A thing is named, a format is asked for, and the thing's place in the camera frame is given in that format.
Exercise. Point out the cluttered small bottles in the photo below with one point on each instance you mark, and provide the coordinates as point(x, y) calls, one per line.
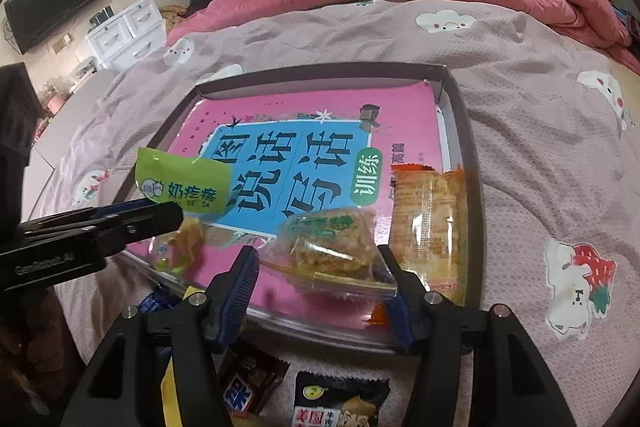
point(56, 94)

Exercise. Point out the yellow-brown knitted cloth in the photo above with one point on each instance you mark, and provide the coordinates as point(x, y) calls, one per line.
point(172, 17)

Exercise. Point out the clear packet yellow snack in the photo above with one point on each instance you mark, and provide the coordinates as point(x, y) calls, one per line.
point(187, 232)

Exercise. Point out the pink book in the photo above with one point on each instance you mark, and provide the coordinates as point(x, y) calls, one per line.
point(300, 107)

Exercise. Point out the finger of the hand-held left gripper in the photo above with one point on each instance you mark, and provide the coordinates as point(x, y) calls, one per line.
point(150, 224)
point(125, 208)

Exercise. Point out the dark patterned cloth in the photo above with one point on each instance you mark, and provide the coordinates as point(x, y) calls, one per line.
point(627, 24)

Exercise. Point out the orange clear cracker packet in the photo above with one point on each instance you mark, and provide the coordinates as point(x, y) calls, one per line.
point(430, 227)

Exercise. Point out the beige bed sheet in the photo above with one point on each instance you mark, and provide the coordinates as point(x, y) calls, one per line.
point(625, 82)

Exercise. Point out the dark brown chocolate bar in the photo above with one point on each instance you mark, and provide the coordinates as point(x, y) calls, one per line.
point(255, 377)

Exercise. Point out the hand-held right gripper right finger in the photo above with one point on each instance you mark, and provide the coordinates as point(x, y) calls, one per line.
point(400, 307)

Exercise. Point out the green printed crispy snack packet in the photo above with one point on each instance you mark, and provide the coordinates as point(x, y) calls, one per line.
point(325, 242)

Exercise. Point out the blue snack packet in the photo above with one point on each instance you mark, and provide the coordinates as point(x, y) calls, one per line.
point(152, 302)

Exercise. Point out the white rounded furniture top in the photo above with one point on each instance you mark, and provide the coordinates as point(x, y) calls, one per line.
point(65, 117)

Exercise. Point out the beige wall socket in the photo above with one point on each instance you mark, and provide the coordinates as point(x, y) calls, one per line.
point(62, 43)

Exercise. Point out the black cartoon snack packet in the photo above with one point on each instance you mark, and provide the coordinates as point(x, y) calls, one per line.
point(340, 402)

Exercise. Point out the white drawer cabinet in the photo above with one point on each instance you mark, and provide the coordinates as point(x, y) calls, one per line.
point(125, 32)

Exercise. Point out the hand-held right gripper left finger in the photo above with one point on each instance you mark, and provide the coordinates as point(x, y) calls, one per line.
point(240, 292)

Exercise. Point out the purple printed blanket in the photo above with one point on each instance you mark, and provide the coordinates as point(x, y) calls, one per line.
point(525, 157)

